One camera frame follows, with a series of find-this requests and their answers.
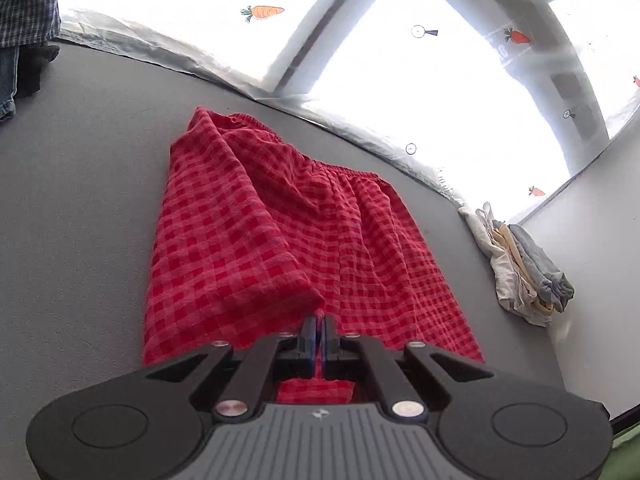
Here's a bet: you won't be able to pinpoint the red checkered cloth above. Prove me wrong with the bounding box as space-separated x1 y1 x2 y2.
142 105 485 406

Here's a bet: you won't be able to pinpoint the white folded garment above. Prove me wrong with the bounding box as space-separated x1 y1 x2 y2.
458 203 537 326

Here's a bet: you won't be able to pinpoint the beige folded garment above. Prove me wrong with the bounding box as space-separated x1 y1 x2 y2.
492 221 553 326

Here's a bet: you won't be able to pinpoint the grey folded garment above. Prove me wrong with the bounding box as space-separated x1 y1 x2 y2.
509 224 575 313

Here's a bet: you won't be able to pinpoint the white printed backdrop cloth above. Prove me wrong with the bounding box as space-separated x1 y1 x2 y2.
58 0 639 219

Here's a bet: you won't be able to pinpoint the black garment in pile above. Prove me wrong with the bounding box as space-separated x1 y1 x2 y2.
15 44 60 99

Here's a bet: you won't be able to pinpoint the blue denim jeans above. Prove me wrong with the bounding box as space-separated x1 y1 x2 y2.
0 47 20 122

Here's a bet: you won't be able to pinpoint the blue plaid shirt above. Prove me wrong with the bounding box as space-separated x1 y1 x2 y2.
1 0 61 48

